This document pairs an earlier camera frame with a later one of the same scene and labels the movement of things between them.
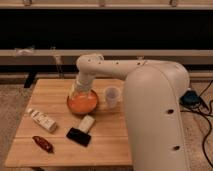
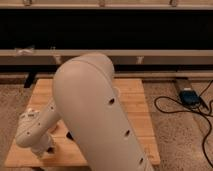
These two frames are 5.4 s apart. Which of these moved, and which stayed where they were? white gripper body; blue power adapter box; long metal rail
Moved: white gripper body
Stayed: long metal rail; blue power adapter box
